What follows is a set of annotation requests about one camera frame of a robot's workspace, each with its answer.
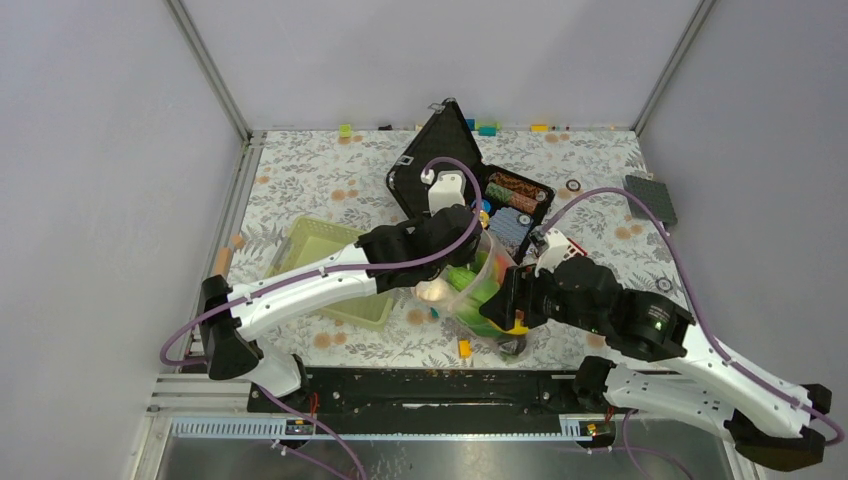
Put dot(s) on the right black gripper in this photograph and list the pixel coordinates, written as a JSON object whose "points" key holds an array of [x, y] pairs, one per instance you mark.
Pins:
{"points": [[500, 307]]}

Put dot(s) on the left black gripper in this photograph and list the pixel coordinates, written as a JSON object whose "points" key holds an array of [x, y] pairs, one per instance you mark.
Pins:
{"points": [[466, 256]]}

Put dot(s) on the yellow toy banana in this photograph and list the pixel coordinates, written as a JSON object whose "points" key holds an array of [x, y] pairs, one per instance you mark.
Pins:
{"points": [[517, 327]]}

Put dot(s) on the clear zip top bag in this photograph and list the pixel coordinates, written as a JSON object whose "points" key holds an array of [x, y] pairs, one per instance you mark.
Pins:
{"points": [[490, 258]]}

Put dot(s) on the white green leek toy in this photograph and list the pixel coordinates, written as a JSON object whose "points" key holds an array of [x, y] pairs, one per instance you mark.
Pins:
{"points": [[434, 291]]}

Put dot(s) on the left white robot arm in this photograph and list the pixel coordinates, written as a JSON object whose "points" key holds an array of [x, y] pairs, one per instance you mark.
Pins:
{"points": [[235, 318]]}

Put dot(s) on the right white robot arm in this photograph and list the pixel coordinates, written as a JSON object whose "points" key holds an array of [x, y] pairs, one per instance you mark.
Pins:
{"points": [[766, 419]]}

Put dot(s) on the yellow small block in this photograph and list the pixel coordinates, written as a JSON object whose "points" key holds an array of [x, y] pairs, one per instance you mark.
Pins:
{"points": [[465, 349]]}

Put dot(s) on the blue playing cards deck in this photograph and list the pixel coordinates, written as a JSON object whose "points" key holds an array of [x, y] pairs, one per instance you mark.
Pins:
{"points": [[510, 226]]}

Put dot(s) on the black poker chip case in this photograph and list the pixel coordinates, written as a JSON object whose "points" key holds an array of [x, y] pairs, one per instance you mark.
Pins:
{"points": [[447, 134]]}

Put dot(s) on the poker chip right side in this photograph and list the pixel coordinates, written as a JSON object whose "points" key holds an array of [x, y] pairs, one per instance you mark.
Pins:
{"points": [[664, 285]]}

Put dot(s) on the dark grey lego baseplate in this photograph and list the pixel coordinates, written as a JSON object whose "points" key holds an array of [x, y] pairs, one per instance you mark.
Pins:
{"points": [[655, 196]]}

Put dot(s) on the wooden block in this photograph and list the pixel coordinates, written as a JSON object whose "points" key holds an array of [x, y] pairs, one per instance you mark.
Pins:
{"points": [[222, 262]]}

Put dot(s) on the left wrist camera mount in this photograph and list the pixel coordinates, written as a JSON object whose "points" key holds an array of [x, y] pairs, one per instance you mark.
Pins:
{"points": [[444, 189]]}

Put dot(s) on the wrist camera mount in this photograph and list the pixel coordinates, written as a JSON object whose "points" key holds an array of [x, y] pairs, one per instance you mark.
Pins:
{"points": [[555, 249], [444, 189]]}

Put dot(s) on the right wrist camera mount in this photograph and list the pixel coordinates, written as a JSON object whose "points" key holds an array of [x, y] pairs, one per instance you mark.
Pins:
{"points": [[555, 249]]}

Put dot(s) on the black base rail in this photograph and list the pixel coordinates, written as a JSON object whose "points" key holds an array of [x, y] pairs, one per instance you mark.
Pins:
{"points": [[441, 401]]}

